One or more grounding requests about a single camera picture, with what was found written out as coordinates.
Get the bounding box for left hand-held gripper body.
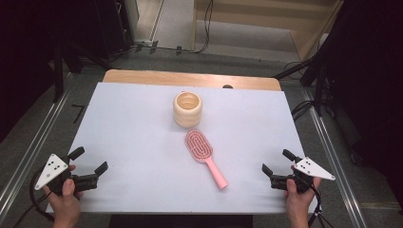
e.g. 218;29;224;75
33;153;100;196

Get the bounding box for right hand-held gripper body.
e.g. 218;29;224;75
269;156;336;195

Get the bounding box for pink hairbrush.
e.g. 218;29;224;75
184;128;229;190

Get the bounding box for cream ribbed holder cup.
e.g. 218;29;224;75
172;90;203;129

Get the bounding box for person's left hand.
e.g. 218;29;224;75
42;164;85;220

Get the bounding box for person's right hand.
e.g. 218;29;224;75
283;176;322;219

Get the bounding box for white table mat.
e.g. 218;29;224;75
47;82;317;215

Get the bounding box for black metal stand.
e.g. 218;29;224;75
51;41;112;103
274;55;331;118

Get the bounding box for wooden table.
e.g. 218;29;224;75
102;69;282;92

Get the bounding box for white power strip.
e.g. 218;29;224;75
134;39;160;49

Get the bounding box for metal floor rail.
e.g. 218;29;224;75
300;86;369;228
0;89;72;220

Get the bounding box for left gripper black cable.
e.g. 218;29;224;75
12;169;56;228

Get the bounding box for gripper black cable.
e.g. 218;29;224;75
307;184;335;228
12;169;56;228

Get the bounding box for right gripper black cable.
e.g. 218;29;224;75
307;184;335;228

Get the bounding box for black floor cables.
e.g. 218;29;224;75
290;100;318;124

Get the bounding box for black hanging cable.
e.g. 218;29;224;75
193;0;214;54

